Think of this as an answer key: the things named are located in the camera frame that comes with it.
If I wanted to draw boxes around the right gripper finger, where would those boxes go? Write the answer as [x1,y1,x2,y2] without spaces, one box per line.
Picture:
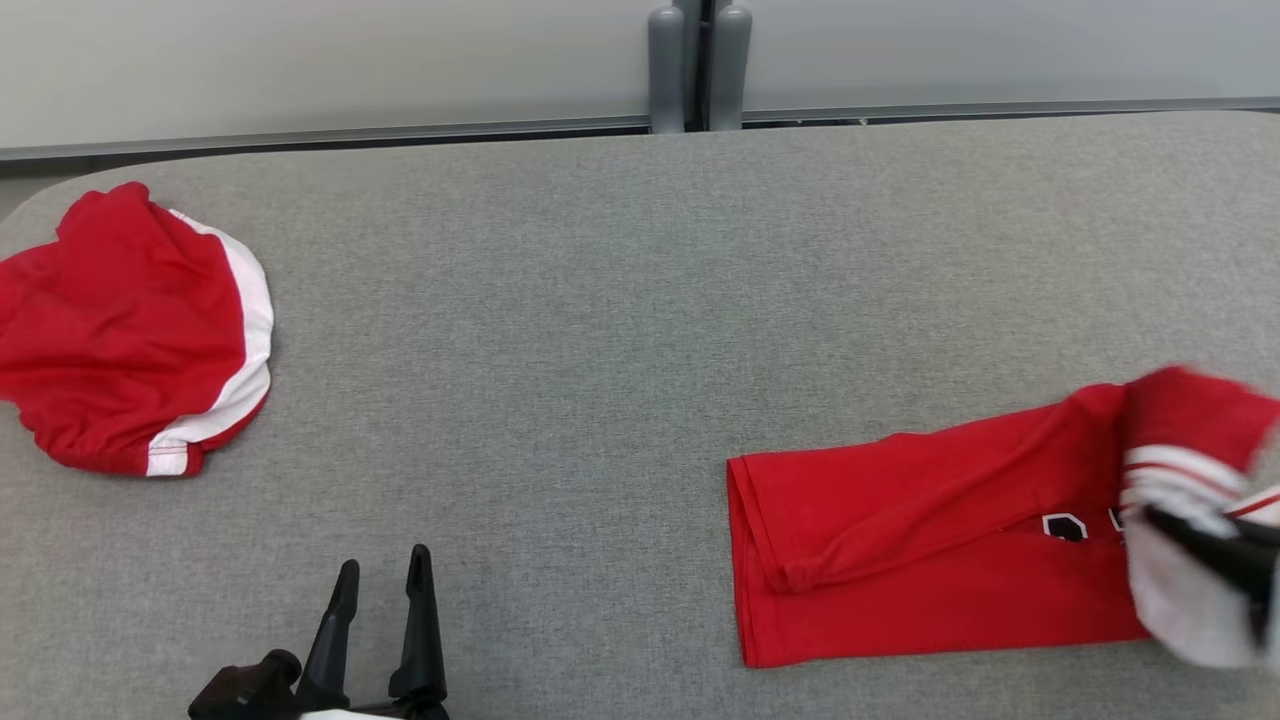
[1142,505,1280,647]

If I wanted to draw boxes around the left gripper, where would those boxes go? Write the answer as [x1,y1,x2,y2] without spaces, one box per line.
[187,545,452,720]

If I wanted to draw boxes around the red jersey with white trim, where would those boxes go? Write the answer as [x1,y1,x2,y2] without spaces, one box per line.
[726,364,1280,670]

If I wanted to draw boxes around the red shorts with white stripe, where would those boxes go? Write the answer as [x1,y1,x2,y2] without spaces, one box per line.
[0,181,275,478]

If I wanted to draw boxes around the grey cylindrical post foot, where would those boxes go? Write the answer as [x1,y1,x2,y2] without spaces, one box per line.
[647,5,688,134]
[709,5,754,132]

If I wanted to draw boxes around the grey metal partition post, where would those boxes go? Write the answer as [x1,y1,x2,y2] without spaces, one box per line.
[672,0,729,132]

